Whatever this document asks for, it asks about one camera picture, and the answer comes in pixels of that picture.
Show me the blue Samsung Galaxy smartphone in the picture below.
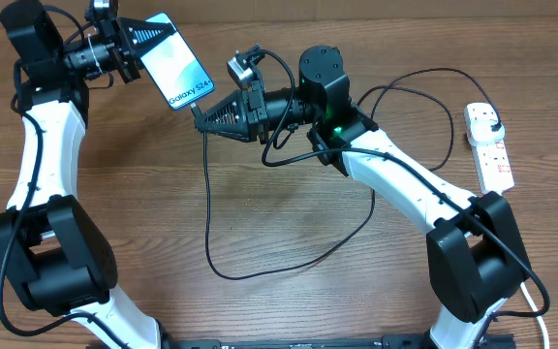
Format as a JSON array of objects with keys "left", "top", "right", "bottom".
[{"left": 140, "top": 13, "right": 215, "bottom": 110}]

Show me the black USB charging cable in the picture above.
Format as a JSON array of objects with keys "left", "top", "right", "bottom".
[{"left": 190, "top": 67, "right": 504, "bottom": 281}]

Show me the white power strip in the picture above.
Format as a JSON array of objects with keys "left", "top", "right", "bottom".
[{"left": 464, "top": 103, "right": 514, "bottom": 194}]

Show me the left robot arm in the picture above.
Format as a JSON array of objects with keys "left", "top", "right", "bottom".
[{"left": 0, "top": 0, "right": 172, "bottom": 348}]

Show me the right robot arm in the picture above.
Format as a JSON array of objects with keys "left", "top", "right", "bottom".
[{"left": 194, "top": 46, "right": 533, "bottom": 348}]

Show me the white charger plug adapter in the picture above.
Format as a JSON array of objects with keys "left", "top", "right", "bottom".
[{"left": 467, "top": 119, "right": 506, "bottom": 147}]

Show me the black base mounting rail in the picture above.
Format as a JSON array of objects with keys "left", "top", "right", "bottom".
[{"left": 84, "top": 333, "right": 517, "bottom": 349}]

